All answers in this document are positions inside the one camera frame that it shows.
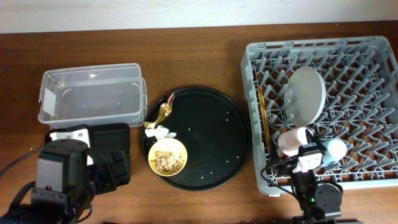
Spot gold foil wrapper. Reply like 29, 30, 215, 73
143, 93, 175, 129

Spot wooden chopstick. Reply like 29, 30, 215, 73
257, 85, 271, 153
259, 86, 271, 152

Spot white round plate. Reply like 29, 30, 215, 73
284, 67, 326, 126

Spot light blue plastic cup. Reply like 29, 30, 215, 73
322, 139, 348, 167

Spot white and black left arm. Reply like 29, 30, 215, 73
1, 139, 130, 223

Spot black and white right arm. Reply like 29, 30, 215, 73
290, 170, 343, 224

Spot grey plastic dishwasher rack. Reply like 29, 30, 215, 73
241, 36, 397, 196

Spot black rectangular tray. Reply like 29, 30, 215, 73
90, 123, 131, 187

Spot yellow bowl with food scraps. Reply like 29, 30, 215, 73
147, 138, 188, 177

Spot crumpled white tissue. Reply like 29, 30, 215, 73
145, 125, 177, 141

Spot clear plastic bin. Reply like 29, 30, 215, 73
38, 63, 148, 129

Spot round black tray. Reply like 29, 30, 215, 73
159, 86, 252, 191

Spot black camera cable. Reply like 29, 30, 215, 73
260, 155, 299, 200

